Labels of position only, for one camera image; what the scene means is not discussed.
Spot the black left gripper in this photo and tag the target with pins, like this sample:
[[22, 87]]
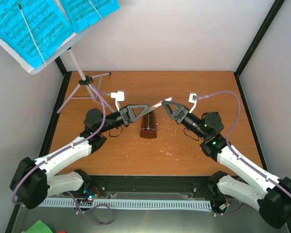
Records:
[[128, 114]]

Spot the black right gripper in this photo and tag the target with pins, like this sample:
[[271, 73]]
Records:
[[179, 118]]

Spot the clear plastic metronome cover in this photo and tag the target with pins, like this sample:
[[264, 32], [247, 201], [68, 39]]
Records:
[[157, 105]]

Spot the brown wooden metronome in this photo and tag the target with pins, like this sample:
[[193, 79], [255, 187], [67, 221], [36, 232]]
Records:
[[149, 126]]

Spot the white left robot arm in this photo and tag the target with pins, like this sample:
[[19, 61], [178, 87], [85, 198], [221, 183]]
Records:
[[36, 180]]

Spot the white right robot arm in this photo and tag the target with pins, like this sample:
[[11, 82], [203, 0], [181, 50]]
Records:
[[263, 191]]

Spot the blue sheet music right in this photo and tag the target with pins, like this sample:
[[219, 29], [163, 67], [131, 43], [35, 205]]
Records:
[[84, 13]]

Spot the blue sheet music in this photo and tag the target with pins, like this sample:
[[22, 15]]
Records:
[[35, 29], [84, 13]]

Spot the blue sheet music left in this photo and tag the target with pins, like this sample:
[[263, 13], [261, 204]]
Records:
[[35, 29]]

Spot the green paper scrap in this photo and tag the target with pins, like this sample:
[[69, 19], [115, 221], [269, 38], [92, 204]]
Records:
[[38, 227]]

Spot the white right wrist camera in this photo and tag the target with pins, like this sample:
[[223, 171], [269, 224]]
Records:
[[193, 98]]

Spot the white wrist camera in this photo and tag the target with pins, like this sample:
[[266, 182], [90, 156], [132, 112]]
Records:
[[193, 98], [118, 97]]

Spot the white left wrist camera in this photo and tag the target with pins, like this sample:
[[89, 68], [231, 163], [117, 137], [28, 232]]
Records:
[[118, 97]]

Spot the black aluminium frame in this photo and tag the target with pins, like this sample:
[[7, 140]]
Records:
[[146, 184]]

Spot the light blue cable duct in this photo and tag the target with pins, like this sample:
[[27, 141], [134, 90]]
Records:
[[120, 204]]

